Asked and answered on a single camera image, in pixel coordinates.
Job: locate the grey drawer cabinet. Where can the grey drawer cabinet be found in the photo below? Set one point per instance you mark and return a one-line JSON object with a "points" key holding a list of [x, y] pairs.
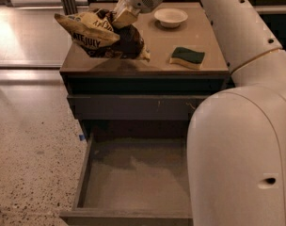
{"points": [[84, 75]]}

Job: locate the closed grey upper drawer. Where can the closed grey upper drawer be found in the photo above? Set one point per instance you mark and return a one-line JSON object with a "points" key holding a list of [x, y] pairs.
{"points": [[134, 107]]}

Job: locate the open grey middle drawer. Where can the open grey middle drawer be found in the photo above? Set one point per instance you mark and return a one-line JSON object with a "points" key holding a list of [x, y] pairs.
{"points": [[132, 182]]}

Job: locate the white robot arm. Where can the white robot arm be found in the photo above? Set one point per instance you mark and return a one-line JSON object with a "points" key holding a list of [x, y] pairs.
{"points": [[236, 141]]}

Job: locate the blue tape piece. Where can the blue tape piece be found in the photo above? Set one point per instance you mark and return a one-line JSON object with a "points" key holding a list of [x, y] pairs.
{"points": [[82, 137]]}

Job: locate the brown chip bag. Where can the brown chip bag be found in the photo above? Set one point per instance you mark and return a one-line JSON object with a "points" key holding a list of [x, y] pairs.
{"points": [[94, 32]]}

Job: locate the white ceramic bowl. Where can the white ceramic bowl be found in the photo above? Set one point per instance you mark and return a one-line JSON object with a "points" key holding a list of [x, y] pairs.
{"points": [[170, 17]]}

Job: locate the green yellow sponge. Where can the green yellow sponge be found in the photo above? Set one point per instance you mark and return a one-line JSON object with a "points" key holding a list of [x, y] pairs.
{"points": [[188, 58]]}

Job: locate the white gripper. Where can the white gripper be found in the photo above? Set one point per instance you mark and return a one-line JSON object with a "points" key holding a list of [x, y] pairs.
{"points": [[125, 15]]}

